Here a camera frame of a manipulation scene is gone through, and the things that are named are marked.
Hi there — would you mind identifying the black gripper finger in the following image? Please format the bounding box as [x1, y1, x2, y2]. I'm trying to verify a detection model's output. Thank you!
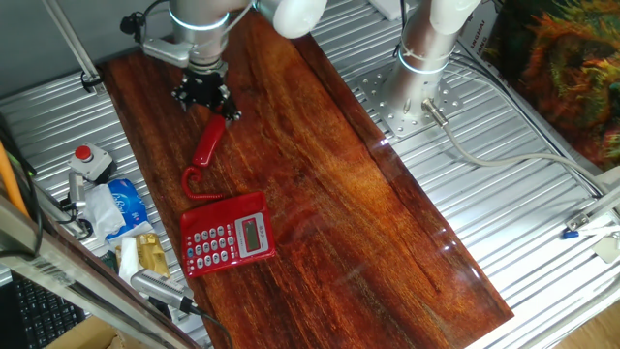
[221, 89, 242, 122]
[171, 79, 193, 111]

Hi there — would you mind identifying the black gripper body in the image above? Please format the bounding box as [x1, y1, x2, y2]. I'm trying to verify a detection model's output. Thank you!
[182, 67, 230, 106]

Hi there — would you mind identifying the red telephone handset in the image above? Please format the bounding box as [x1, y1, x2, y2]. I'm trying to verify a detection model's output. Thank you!
[192, 113, 228, 169]

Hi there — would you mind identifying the red phone cord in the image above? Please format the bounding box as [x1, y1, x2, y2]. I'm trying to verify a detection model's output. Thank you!
[181, 166, 225, 203]

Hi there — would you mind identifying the red telephone base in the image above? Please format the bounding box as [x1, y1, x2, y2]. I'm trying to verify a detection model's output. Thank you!
[179, 191, 277, 280]

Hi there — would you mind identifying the grey box red stop button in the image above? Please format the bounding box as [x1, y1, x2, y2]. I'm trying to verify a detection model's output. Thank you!
[67, 143, 116, 183]

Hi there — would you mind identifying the grey metal pole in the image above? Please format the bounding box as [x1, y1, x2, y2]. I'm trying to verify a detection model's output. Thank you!
[42, 0, 108, 96]

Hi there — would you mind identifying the blue tissue pack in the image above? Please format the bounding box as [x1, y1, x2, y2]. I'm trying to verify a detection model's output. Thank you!
[84, 177, 155, 243]

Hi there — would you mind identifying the reddish brown wooden board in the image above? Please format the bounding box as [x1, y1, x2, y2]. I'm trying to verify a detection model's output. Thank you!
[99, 9, 514, 349]

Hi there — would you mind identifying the silver robot mounting plate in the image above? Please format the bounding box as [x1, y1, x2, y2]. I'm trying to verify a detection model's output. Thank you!
[356, 62, 464, 140]

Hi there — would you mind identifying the gold tissue pack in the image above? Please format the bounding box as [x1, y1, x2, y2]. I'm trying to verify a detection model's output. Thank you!
[115, 232, 171, 285]

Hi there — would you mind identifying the orange pole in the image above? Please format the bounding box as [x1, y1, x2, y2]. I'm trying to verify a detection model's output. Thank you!
[0, 140, 30, 217]

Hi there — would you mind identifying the brown cardboard box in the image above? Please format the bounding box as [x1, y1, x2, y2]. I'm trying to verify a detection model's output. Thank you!
[43, 314, 146, 349]

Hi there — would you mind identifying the black computer keyboard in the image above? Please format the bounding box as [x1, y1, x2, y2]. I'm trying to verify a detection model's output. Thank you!
[12, 273, 88, 349]

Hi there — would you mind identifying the colourful printed poster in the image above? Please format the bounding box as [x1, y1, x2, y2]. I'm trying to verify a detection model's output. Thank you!
[457, 0, 620, 171]

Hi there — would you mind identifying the blue capped white pen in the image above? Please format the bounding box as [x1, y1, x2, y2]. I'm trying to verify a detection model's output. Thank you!
[561, 227, 620, 241]

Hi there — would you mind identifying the white paper tag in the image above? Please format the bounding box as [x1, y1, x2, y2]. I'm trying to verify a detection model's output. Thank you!
[591, 236, 620, 265]

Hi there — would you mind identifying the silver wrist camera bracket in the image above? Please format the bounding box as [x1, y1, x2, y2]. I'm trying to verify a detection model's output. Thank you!
[141, 37, 191, 69]

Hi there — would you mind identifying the black camera cable with plug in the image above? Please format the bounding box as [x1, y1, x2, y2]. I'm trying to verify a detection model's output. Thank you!
[119, 0, 171, 45]

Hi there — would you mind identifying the small silver camera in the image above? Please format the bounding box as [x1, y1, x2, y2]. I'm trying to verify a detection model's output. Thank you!
[67, 172, 88, 212]

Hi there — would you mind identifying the metal edged frame bar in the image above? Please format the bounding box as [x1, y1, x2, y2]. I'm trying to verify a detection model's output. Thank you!
[0, 193, 202, 349]

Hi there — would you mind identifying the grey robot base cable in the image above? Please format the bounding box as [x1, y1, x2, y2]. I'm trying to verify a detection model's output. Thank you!
[420, 98, 606, 193]

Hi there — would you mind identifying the aluminium profile bracket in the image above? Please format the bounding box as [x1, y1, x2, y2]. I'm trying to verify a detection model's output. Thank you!
[564, 167, 620, 233]

